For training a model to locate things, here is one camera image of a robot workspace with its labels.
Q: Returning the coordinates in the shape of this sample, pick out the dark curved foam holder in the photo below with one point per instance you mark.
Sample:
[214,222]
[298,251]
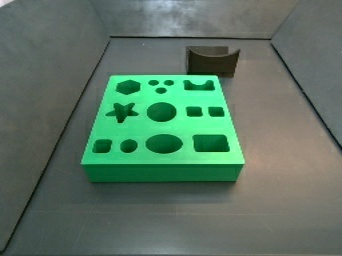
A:
[212,60]

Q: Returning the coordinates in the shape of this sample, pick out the green shape sorter block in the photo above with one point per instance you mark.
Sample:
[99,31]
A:
[164,130]

